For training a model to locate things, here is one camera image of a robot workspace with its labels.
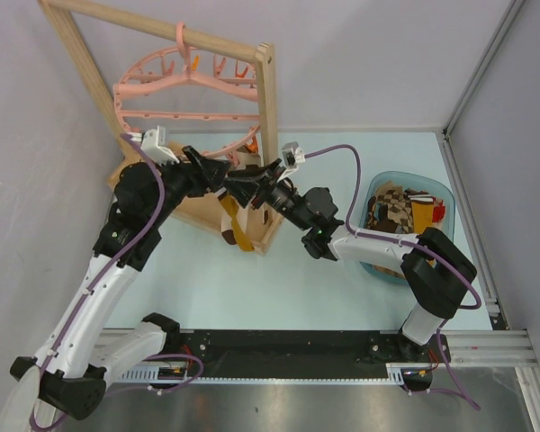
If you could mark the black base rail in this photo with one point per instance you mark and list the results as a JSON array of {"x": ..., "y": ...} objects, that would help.
[{"x": 289, "y": 354}]

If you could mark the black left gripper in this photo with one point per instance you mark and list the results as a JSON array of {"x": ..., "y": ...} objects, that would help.
[{"x": 216, "y": 171}]

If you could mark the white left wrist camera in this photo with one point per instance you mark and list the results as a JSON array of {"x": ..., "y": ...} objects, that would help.
[{"x": 154, "y": 144}]

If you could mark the pile of socks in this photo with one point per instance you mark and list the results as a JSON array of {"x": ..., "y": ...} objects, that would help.
[{"x": 389, "y": 209}]

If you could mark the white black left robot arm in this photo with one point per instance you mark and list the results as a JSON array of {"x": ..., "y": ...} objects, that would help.
[{"x": 67, "y": 372}]

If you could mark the blue plastic sock bin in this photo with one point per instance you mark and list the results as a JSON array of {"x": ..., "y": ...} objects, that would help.
[{"x": 416, "y": 182}]

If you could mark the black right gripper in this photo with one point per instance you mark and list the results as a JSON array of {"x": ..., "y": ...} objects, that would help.
[{"x": 271, "y": 184}]

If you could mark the wooden hanger rack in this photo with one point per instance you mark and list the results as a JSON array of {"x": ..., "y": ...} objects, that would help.
[{"x": 61, "y": 16}]

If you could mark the cream brown striped sock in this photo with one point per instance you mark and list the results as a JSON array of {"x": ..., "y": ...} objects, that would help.
[{"x": 249, "y": 158}]

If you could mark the mustard yellow sock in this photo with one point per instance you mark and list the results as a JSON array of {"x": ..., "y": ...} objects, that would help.
[{"x": 422, "y": 216}]

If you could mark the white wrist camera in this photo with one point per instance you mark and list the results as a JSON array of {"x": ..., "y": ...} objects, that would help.
[
  {"x": 154, "y": 144},
  {"x": 293, "y": 157}
]

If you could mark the pink round clip hanger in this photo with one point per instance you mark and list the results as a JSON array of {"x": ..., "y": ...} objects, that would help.
[{"x": 185, "y": 85}]

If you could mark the mustard striped cuff sock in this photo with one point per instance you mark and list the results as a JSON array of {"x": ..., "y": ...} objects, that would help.
[{"x": 230, "y": 206}]

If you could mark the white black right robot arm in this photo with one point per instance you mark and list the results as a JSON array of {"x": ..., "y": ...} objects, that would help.
[{"x": 436, "y": 270}]

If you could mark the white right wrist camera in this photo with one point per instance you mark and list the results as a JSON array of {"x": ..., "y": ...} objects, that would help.
[{"x": 293, "y": 157}]

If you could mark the aluminium frame profile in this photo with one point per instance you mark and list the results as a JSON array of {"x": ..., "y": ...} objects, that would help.
[{"x": 491, "y": 147}]

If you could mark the orange clothes clip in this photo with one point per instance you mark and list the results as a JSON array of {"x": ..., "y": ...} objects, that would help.
[{"x": 252, "y": 146}]

